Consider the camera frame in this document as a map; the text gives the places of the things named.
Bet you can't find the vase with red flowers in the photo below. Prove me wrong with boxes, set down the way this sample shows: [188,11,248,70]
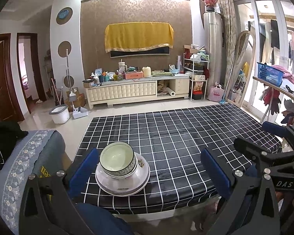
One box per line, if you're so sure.
[201,0,218,12]

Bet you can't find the arched floor mirror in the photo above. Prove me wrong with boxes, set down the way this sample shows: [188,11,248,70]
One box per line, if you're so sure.
[227,31,256,108]

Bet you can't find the patterned floral bowl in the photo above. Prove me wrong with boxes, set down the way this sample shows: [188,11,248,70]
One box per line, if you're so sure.
[100,142,135,177]

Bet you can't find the person's left leg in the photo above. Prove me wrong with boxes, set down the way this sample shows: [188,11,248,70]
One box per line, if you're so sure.
[73,202,135,235]

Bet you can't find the black garment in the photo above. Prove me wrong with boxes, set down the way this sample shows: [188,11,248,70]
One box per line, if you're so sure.
[0,119,29,173]

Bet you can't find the round brown wall plaque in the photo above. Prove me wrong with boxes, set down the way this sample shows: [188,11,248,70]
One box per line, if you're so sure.
[63,75,75,89]

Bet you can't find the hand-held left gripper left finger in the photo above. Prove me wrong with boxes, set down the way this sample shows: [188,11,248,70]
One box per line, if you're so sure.
[18,149,100,235]

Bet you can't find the grey embroidered sofa cover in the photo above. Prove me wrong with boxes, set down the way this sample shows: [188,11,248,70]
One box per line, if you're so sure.
[0,130,66,233]

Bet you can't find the pink box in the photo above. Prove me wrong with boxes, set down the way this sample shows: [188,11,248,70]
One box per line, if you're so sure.
[125,71,144,80]

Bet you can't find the white metal shelf rack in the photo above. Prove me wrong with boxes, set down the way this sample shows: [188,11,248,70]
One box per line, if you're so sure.
[182,52,210,101]

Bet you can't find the bluish white flower bowl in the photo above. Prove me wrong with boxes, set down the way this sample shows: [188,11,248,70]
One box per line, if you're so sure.
[96,152,150,188]

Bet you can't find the pink bag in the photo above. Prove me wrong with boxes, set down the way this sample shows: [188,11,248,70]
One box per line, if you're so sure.
[208,83,225,102]

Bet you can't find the red hanging clothes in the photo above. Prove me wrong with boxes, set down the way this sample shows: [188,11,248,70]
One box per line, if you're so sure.
[260,88,282,114]

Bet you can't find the patterned curtain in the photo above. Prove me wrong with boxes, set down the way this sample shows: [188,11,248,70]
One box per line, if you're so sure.
[216,0,237,98]

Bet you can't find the plain white bowl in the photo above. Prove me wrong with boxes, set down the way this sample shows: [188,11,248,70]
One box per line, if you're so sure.
[99,152,139,180]

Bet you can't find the wall television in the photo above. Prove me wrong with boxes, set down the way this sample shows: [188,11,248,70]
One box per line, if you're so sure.
[110,45,171,59]

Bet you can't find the cream television cabinet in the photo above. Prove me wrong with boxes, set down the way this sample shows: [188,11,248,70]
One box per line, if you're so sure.
[84,75,190,110]

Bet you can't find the yellow cloth cover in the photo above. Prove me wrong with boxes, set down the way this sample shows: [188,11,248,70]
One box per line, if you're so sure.
[105,23,174,53]

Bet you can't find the wooden ledge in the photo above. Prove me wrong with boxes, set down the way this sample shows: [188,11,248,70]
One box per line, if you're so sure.
[252,76,294,108]

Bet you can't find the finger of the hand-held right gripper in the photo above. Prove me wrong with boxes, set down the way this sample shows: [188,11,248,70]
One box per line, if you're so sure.
[235,138,294,174]
[262,121,294,150]

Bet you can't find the brown cardboard box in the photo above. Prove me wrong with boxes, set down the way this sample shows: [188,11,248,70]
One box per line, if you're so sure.
[65,92,86,108]

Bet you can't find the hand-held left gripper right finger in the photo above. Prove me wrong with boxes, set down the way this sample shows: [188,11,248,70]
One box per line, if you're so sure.
[198,147,283,235]

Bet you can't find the blue plastic basket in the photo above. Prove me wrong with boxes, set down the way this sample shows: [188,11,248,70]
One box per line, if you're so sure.
[257,62,284,87]

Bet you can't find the pink cloth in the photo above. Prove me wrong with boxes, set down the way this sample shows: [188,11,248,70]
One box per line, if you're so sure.
[271,65,294,86]

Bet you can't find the white dustpan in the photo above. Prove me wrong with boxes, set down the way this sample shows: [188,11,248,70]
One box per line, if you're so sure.
[72,106,89,119]

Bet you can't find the dark wooden door frame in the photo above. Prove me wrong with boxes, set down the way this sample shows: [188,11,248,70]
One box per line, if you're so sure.
[17,33,47,102]

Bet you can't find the white mop bucket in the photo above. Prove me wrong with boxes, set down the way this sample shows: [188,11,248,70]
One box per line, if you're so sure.
[48,104,70,124]

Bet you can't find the black checked tablecloth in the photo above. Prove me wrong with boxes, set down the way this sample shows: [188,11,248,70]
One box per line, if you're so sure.
[75,103,282,213]

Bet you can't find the standing air conditioner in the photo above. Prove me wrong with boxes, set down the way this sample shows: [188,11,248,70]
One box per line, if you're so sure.
[203,11,223,101]

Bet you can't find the open cardboard box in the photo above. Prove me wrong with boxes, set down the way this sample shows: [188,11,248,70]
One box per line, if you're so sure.
[183,44,199,54]

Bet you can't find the dark wooden door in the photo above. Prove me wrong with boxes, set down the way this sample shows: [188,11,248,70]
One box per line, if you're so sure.
[0,34,25,122]

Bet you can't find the white plate with pink petals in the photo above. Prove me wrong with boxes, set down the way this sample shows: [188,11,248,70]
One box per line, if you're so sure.
[95,166,150,195]

